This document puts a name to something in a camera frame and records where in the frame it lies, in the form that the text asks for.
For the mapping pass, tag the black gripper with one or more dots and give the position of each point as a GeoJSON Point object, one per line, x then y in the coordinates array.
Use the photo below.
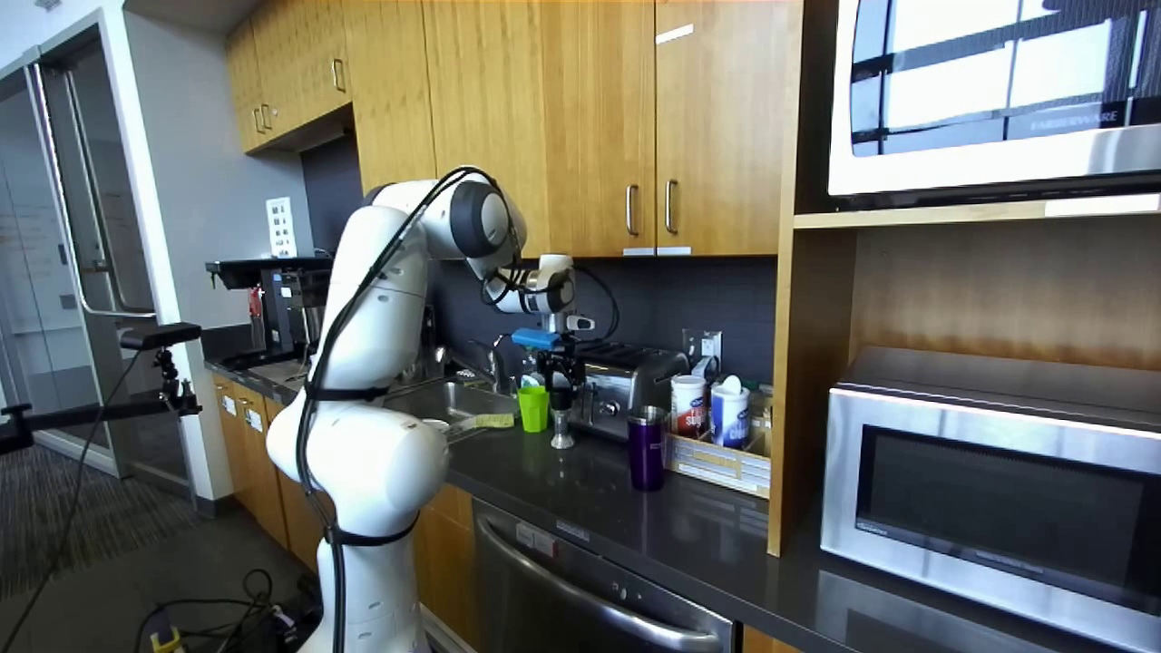
{"type": "Point", "coordinates": [564, 368]}

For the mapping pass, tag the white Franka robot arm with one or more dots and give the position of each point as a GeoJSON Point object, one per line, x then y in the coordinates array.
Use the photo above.
{"type": "Point", "coordinates": [375, 315]}

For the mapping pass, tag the wooden seasoning rack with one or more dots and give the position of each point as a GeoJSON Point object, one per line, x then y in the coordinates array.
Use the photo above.
{"type": "Point", "coordinates": [721, 465]}

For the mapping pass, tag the clear jar green lid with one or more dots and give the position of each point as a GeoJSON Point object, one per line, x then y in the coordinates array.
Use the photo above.
{"type": "Point", "coordinates": [759, 423]}

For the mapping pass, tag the green plastic cup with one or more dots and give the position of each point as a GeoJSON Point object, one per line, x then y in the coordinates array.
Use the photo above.
{"type": "Point", "coordinates": [534, 411]}

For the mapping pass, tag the stainless steel toaster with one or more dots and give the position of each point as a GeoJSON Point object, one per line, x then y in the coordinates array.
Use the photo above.
{"type": "Point", "coordinates": [620, 386]}

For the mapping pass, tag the yellow sponge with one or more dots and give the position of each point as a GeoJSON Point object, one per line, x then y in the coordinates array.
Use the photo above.
{"type": "Point", "coordinates": [495, 423]}

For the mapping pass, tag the chrome faucet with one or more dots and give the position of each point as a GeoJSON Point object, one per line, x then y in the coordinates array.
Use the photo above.
{"type": "Point", "coordinates": [500, 363]}

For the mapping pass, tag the stainless steel sink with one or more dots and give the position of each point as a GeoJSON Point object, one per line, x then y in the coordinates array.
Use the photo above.
{"type": "Point", "coordinates": [475, 400]}

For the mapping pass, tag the purple travel tumbler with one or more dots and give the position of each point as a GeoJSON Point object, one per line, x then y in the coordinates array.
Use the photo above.
{"type": "Point", "coordinates": [646, 455]}

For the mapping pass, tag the red white paper cup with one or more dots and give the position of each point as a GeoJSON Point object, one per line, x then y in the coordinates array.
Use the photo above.
{"type": "Point", "coordinates": [689, 403]}

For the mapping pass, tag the white dishwasher sticker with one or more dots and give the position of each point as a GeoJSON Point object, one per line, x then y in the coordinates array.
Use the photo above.
{"type": "Point", "coordinates": [534, 539]}

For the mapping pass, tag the stainless steel dishwasher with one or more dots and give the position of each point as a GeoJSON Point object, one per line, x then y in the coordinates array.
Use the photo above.
{"type": "Point", "coordinates": [546, 604]}

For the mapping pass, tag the wooden microwave shelf unit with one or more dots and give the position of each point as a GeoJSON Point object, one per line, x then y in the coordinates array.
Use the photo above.
{"type": "Point", "coordinates": [810, 363]}

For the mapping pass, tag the black coffee machine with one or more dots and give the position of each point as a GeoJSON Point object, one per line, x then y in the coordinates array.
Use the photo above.
{"type": "Point", "coordinates": [283, 315]}

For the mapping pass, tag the wooden upper cabinets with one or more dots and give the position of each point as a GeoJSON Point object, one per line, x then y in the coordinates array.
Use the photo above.
{"type": "Point", "coordinates": [583, 112]}

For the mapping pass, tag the wooden base cabinet with drawer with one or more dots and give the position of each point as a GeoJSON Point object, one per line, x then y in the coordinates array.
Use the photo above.
{"type": "Point", "coordinates": [766, 642]}

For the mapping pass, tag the stainless microwave black door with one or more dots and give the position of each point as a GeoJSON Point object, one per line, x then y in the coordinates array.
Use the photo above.
{"type": "Point", "coordinates": [993, 508]}

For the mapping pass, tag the stainless microwave reflective glass door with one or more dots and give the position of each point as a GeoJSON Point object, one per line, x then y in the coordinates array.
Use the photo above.
{"type": "Point", "coordinates": [993, 86]}

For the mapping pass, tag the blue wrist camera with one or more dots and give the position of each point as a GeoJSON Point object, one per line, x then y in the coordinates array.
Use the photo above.
{"type": "Point", "coordinates": [534, 339]}

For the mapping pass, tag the white wall notice paper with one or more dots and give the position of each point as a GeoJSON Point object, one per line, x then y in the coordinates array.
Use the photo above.
{"type": "Point", "coordinates": [282, 228]}

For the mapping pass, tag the black camera tripod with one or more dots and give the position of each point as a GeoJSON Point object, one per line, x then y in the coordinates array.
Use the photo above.
{"type": "Point", "coordinates": [159, 336]}

